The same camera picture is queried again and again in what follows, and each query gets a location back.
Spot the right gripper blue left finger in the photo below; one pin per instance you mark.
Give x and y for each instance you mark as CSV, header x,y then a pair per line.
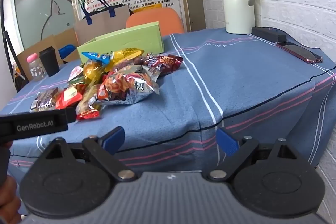
x,y
114,140

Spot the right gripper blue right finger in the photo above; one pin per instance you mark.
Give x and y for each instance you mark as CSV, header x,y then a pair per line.
x,y
226,142

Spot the red end cracker pack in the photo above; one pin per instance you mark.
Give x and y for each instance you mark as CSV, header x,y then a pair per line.
x,y
89,107

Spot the silver orange chip bag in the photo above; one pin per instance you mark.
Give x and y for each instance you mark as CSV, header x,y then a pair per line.
x,y
128,86

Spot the white red triangular snack bag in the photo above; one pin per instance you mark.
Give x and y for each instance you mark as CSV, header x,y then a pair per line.
x,y
77,71

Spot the blue snack packet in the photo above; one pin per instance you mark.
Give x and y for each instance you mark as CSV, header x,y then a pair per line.
x,y
104,58

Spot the yellow snack packet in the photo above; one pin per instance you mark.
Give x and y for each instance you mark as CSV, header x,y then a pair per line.
x,y
125,54

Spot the dark red snack packet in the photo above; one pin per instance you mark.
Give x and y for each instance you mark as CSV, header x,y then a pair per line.
x,y
160,64

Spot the orange transparent snack pack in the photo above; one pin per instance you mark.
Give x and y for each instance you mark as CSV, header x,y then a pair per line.
x,y
93,72

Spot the person's left hand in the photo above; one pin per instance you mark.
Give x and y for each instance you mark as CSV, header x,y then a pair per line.
x,y
10,202

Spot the brown snack packet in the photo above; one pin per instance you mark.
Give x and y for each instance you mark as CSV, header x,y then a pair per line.
x,y
46,100

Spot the pink lid plastic bottle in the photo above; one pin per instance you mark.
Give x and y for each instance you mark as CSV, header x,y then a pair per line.
x,y
36,67

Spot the black paper cup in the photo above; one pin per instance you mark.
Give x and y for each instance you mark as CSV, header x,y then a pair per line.
x,y
49,61

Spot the blue plastic item in box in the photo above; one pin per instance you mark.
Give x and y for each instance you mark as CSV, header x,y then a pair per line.
x,y
66,50

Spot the open cardboard box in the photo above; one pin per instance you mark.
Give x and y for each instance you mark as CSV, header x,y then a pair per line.
x,y
59,41

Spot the green cardboard box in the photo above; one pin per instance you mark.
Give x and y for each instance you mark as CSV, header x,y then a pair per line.
x,y
146,37

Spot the smartphone in red case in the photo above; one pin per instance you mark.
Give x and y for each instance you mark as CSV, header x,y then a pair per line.
x,y
300,52

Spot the black rectangular case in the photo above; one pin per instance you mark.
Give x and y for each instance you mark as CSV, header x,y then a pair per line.
x,y
267,34

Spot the cream thermos jug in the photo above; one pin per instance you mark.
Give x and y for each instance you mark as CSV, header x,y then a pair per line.
x,y
239,16

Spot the brown paper bag blue handles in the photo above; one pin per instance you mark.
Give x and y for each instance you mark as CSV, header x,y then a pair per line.
x,y
98,23

